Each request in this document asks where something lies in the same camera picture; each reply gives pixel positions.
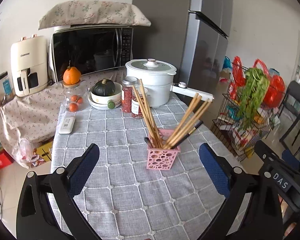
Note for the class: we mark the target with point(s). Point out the blue plastic bag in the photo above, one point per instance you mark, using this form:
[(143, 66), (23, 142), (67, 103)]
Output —
[(227, 64)]

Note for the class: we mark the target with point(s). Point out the grey checked tablecloth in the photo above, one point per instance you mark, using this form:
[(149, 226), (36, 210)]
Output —
[(122, 199)]

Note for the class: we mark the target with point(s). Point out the floral cloth cover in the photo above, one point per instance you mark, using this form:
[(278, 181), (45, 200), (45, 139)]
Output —
[(80, 12)]

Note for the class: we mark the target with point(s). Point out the black chair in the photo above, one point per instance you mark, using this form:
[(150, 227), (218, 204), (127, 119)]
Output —
[(293, 91)]

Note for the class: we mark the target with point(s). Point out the cream air fryer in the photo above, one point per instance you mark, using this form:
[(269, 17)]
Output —
[(29, 65)]

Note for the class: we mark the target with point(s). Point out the white bowl green dot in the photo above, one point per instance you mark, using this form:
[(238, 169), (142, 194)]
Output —
[(106, 102)]

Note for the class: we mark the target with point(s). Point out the pink perforated utensil holder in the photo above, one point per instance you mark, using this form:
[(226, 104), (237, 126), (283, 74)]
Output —
[(161, 159)]

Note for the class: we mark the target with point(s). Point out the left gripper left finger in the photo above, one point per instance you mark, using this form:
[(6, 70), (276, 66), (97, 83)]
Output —
[(35, 218)]

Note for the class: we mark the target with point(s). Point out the grey refrigerator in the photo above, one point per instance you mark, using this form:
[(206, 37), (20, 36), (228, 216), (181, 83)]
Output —
[(192, 35)]

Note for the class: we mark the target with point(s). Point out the glass jar with tomatoes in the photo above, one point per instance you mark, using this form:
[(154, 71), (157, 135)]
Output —
[(75, 96)]

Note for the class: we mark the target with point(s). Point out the red labelled jar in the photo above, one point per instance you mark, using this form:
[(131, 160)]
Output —
[(135, 108)]

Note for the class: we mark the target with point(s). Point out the white electric cooking pot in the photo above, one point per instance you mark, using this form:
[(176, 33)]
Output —
[(157, 76)]

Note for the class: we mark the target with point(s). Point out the black wire rack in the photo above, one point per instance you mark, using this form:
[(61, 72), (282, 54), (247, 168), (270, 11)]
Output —
[(226, 125)]

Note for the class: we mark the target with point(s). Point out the black chopstick gold band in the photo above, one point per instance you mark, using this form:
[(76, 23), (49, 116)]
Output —
[(186, 135), (148, 142)]

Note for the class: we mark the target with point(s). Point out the white remote control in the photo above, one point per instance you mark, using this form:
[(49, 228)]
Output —
[(66, 125)]

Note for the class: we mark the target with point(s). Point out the red plastic bag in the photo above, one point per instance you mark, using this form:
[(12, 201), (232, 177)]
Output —
[(276, 88), (238, 77)]

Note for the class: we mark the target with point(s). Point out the dark green pumpkin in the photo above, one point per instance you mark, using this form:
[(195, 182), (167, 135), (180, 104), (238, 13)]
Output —
[(104, 87)]

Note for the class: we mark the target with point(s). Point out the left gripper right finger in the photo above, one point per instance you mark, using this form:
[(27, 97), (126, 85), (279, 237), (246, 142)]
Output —
[(262, 218)]

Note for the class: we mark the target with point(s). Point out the person's right hand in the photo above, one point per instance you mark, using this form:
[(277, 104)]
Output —
[(287, 216)]

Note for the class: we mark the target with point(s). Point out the red goji jar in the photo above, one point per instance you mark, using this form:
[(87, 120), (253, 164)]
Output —
[(127, 87)]

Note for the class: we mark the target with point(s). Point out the black microwave oven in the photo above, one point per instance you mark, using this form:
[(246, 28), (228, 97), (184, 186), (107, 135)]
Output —
[(90, 48)]

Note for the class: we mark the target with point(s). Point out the green leafy vegetables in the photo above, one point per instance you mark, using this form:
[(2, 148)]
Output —
[(256, 86)]

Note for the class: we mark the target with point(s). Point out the orange fruit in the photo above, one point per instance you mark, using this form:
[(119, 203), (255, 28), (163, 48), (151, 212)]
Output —
[(71, 75)]

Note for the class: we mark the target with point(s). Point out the floral table cover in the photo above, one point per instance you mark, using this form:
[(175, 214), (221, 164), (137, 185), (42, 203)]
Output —
[(33, 118)]

